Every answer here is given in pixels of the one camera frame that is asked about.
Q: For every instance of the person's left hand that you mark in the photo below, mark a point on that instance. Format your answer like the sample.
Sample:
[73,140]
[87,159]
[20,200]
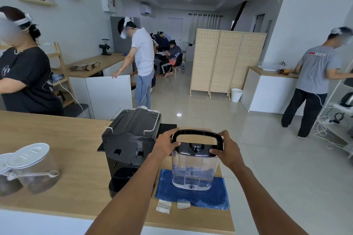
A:
[162,146]

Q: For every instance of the person's right hand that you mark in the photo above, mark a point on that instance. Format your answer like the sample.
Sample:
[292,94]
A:
[230,152]

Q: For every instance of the person's left thumb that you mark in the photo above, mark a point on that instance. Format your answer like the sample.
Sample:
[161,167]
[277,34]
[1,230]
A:
[175,149]

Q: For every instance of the person's right thumb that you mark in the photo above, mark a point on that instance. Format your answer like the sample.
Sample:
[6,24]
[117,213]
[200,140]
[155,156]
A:
[215,151]

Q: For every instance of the clear water tank black lid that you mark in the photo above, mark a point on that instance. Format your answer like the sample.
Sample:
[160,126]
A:
[193,171]

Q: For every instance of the person's right forearm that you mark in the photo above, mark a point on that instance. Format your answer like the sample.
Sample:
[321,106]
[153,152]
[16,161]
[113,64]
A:
[262,201]

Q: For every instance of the person's left forearm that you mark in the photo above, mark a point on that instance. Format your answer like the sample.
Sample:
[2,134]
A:
[129,196]

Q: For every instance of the blue cloth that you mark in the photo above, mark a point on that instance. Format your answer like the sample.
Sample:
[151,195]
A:
[215,193]

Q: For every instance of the black coffee machine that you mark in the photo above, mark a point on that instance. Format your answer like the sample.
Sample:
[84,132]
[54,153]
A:
[129,144]

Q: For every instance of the small paper packet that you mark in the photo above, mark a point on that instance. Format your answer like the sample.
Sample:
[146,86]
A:
[163,206]
[183,204]

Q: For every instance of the white waste bin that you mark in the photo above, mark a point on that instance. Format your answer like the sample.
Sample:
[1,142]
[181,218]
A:
[237,95]

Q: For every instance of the white cabinet wooden top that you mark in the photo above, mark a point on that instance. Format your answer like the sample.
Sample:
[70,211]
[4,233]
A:
[264,91]

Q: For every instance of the black chair wooden legs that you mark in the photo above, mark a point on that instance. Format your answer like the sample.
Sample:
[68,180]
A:
[178,66]

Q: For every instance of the white counter wooden top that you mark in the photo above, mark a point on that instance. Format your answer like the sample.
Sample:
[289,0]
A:
[107,94]

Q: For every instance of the bamboo folding screen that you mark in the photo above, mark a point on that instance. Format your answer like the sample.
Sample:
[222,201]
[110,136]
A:
[229,61]

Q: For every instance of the white dish rack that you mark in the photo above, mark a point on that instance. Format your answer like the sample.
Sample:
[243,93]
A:
[267,66]

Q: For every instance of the white power strip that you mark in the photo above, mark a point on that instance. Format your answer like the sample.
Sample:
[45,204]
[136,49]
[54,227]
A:
[329,122]

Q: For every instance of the white door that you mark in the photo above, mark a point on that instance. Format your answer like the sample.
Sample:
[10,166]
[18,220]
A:
[175,29]

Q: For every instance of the stack of brown paper bags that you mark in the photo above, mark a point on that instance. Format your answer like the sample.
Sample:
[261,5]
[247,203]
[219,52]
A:
[84,66]

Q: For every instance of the black coffee grinder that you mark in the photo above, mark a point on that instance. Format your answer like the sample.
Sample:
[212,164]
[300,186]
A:
[105,47]

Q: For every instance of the grey curtains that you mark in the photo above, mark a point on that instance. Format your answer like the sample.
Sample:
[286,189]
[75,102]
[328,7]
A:
[205,25]

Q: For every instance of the white metal rack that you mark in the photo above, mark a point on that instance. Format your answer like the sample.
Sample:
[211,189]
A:
[343,133]

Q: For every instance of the white plastic scoop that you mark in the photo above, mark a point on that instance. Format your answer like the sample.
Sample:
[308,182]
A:
[41,174]

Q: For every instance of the wooden ladder shelf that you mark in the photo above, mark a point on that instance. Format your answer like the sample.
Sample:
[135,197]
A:
[62,72]

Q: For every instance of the white air conditioner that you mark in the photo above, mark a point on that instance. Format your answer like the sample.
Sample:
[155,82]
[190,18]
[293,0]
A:
[146,10]

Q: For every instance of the clear jar white lid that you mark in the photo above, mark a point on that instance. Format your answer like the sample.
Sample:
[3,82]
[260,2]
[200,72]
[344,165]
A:
[33,166]
[7,182]

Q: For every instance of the wooden wall shelf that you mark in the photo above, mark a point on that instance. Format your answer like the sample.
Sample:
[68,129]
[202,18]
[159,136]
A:
[37,1]

